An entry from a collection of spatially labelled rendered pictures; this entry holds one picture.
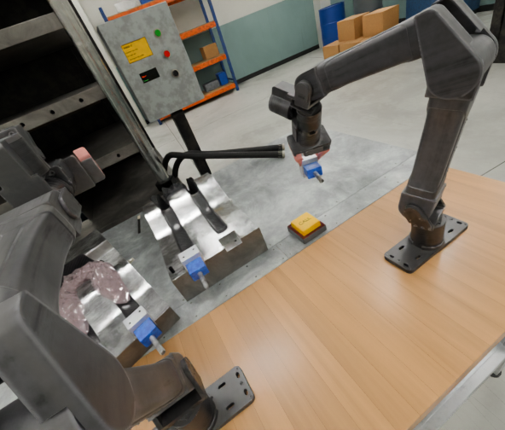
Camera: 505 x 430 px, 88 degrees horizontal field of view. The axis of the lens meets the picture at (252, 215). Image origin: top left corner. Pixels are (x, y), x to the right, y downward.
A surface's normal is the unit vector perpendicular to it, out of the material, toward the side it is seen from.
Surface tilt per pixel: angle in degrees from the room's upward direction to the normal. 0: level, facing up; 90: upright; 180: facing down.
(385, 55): 94
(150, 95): 90
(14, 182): 89
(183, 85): 90
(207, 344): 0
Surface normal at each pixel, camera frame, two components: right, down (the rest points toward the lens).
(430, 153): -0.69, 0.58
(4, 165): 0.47, 0.40
